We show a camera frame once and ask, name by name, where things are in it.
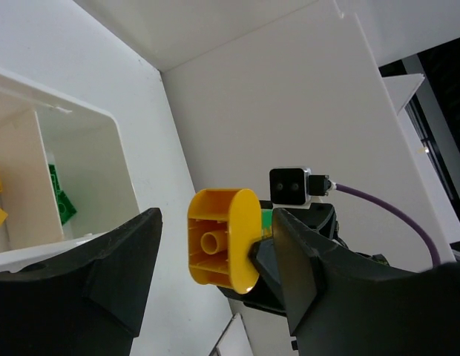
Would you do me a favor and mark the green yellow lego stack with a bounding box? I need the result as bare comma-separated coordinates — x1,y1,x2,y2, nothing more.
261,209,273,238

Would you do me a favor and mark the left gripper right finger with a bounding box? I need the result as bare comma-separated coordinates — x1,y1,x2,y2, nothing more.
272,208,460,355

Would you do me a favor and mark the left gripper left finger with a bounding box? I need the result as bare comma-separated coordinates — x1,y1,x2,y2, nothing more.
0,208,162,355

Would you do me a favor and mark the white three-compartment container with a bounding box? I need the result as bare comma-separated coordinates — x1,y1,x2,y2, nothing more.
0,68,139,272

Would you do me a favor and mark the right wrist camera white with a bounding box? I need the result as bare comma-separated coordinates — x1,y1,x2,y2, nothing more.
269,166,332,207

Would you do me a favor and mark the green lego brick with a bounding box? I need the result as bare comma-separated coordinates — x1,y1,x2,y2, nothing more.
48,164,77,225

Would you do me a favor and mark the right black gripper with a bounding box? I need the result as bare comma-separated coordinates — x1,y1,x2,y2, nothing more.
220,203,389,315

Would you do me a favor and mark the yellow round lego piece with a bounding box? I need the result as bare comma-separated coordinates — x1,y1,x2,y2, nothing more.
187,188,263,294

